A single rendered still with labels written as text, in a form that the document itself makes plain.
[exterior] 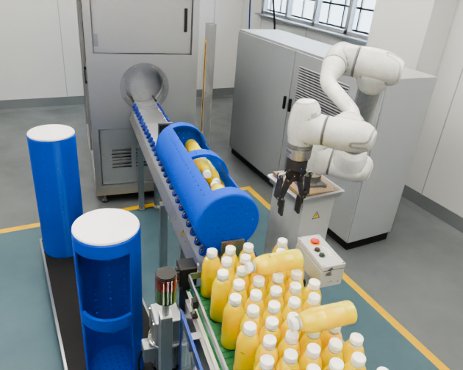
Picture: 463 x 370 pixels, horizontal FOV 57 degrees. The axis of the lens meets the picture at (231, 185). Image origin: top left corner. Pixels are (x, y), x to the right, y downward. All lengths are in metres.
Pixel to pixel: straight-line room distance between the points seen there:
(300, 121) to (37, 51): 5.44
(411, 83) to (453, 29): 1.18
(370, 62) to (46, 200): 2.10
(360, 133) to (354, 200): 2.08
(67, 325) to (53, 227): 0.70
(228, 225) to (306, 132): 0.58
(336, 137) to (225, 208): 0.58
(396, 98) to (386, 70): 1.39
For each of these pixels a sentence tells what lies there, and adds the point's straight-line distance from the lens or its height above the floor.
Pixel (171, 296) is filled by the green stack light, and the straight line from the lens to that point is 1.27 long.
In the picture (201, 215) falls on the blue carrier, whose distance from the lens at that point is 1.72.
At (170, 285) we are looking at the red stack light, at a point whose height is 1.24.
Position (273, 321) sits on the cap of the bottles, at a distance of 1.36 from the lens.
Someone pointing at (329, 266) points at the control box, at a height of 1.10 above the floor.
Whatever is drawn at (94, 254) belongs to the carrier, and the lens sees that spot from 1.80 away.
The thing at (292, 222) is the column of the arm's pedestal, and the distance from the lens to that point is 2.35.
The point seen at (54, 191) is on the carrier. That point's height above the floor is 0.68.
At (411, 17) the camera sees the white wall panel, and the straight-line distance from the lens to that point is 4.32.
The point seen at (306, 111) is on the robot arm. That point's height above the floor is 1.65.
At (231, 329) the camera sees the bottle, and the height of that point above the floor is 1.00.
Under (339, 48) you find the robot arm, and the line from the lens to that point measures 1.92.
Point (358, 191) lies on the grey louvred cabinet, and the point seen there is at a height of 0.57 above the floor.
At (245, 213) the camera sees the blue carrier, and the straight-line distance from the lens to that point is 1.78.
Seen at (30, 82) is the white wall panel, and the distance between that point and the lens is 6.65.
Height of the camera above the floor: 2.06
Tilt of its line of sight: 28 degrees down
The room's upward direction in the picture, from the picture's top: 5 degrees clockwise
